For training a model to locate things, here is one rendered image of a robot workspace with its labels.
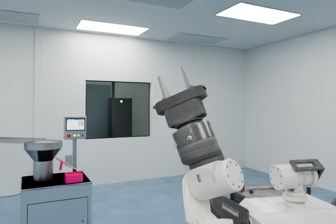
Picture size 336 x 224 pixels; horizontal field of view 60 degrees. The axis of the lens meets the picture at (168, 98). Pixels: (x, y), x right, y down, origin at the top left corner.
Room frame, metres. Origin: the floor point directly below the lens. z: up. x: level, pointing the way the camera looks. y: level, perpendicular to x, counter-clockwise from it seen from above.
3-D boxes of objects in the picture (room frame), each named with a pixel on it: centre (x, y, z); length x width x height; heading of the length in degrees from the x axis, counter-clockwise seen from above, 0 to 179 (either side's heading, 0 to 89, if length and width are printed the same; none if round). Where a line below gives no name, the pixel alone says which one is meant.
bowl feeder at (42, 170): (2.99, 1.20, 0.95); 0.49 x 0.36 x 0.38; 116
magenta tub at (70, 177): (2.85, 0.92, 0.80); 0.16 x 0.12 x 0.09; 116
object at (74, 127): (3.18, 1.01, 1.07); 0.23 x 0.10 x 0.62; 116
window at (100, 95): (5.88, 1.00, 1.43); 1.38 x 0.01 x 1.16; 116
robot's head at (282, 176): (0.80, -0.34, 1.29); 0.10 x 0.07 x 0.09; 102
